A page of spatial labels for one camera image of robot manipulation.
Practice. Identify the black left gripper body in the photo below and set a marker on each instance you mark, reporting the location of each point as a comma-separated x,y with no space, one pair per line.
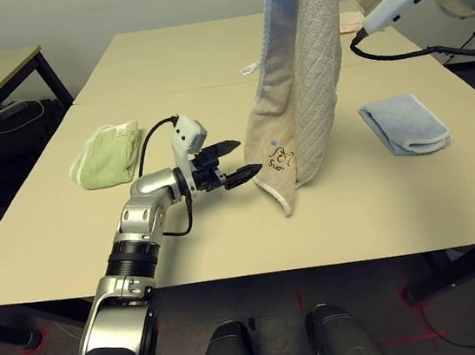
208,174

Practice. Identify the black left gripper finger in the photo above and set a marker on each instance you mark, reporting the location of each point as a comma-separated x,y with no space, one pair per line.
241,176
225,147

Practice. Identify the beige towel with white trim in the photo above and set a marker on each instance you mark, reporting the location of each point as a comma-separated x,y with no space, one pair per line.
317,88

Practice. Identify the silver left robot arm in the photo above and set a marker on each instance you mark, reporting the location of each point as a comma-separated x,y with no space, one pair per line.
121,324

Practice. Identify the pink folded towel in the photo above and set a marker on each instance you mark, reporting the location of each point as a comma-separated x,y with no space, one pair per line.
350,22

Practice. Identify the green folded towel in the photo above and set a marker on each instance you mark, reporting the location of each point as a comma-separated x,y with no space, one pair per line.
104,160

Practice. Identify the light blue folded towel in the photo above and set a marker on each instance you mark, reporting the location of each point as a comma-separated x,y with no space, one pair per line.
405,120

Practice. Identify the grey right robot leg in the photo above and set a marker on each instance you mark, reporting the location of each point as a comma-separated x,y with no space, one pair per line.
342,339

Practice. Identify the black table foot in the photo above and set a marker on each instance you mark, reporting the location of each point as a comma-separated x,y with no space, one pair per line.
452,276
3,324

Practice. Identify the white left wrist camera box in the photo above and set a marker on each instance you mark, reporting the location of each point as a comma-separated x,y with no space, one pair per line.
185,134

